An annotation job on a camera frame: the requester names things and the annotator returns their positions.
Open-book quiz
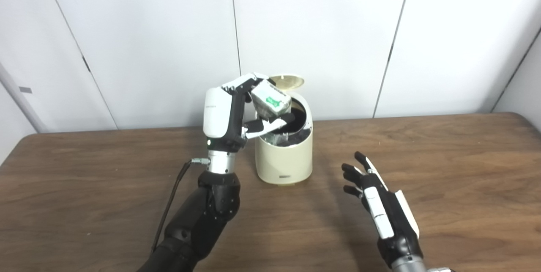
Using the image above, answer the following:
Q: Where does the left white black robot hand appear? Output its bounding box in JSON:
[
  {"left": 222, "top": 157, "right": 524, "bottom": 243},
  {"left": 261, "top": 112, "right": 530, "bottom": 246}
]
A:
[{"left": 203, "top": 72, "right": 295, "bottom": 152}]

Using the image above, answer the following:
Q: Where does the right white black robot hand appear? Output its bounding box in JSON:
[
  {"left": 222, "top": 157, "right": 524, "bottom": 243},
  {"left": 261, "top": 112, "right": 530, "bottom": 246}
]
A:
[{"left": 342, "top": 151, "right": 424, "bottom": 269}]

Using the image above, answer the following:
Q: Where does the green white milk carton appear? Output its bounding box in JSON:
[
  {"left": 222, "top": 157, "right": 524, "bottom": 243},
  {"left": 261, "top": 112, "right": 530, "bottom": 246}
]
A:
[{"left": 251, "top": 79, "right": 292, "bottom": 120}]

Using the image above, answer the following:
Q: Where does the round cream bin lid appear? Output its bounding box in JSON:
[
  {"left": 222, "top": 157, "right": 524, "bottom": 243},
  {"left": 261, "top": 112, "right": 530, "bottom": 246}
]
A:
[{"left": 269, "top": 75, "right": 305, "bottom": 90}]

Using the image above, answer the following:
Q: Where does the cream-colored bin body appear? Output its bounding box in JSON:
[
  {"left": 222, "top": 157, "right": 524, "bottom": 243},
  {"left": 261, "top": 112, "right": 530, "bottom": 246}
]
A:
[{"left": 254, "top": 90, "right": 314, "bottom": 185}]

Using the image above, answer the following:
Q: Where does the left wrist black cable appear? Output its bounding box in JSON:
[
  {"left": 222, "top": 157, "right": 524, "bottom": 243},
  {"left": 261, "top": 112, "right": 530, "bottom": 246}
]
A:
[{"left": 150, "top": 158, "right": 211, "bottom": 256}]

